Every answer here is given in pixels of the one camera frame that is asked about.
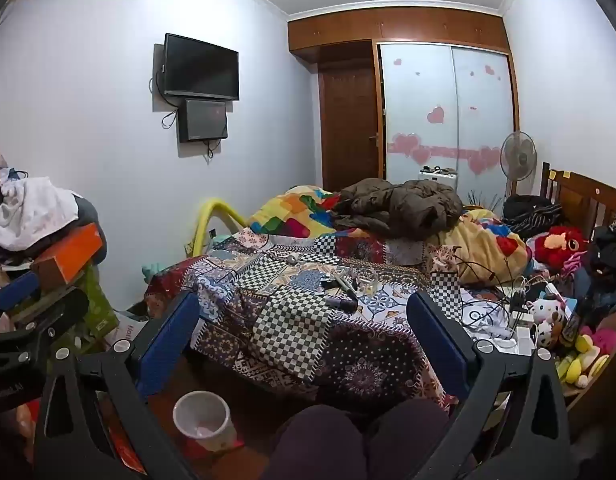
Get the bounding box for white box with red print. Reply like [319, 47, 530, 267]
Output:
[105, 310, 149, 348]

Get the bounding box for cow plush toy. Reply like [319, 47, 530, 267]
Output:
[527, 294, 569, 351]

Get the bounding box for green leaf-print box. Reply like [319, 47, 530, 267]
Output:
[63, 265, 120, 356]

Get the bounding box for black cables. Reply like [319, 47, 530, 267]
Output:
[453, 245, 529, 311]

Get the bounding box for yellow foam tube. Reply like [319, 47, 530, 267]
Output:
[190, 197, 249, 258]

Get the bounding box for white plastic waste bin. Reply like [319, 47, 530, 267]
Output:
[173, 391, 236, 453]

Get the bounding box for white power strip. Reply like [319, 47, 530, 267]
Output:
[508, 310, 539, 356]

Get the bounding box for orange cardboard box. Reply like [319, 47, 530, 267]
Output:
[30, 222, 105, 291]

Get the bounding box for black striped bag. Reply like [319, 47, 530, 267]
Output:
[503, 195, 564, 238]

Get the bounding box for wooden bed headboard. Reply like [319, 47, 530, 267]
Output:
[540, 162, 616, 241]

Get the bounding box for person's leg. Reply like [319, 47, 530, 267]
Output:
[363, 397, 459, 480]
[275, 405, 369, 480]

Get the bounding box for red flat mat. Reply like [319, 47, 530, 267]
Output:
[185, 437, 245, 455]

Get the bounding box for yellow colour-block blanket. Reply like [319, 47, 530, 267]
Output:
[248, 185, 531, 286]

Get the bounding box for dark grey garment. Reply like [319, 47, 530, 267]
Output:
[0, 192, 101, 261]

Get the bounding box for person's right leg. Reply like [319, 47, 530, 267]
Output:
[363, 397, 459, 480]

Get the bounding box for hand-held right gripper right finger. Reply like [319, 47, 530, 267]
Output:
[407, 290, 574, 480]

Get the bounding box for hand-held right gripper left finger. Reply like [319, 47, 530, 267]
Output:
[34, 290, 201, 480]

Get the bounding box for wooden wardrobe with sliding doors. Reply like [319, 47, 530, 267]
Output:
[288, 6, 519, 196]

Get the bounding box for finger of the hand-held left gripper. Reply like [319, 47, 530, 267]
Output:
[10, 287, 90, 333]
[0, 270, 42, 312]

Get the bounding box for brown padded jacket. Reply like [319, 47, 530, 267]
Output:
[330, 177, 464, 240]

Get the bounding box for white cloth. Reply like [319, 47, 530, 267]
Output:
[0, 176, 80, 251]

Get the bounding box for small black wall monitor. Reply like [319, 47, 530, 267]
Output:
[178, 99, 229, 143]

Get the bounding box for white standing fan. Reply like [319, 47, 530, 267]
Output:
[500, 131, 538, 196]

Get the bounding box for black wall television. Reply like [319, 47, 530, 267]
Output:
[157, 33, 240, 102]

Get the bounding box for red plush toy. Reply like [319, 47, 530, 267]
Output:
[534, 226, 589, 266]

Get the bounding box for person's left leg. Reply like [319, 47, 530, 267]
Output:
[275, 405, 369, 480]

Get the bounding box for patchwork patterned bedsheet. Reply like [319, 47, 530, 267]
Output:
[145, 225, 481, 411]

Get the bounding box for brown wooden door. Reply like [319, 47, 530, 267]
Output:
[318, 67, 379, 191]

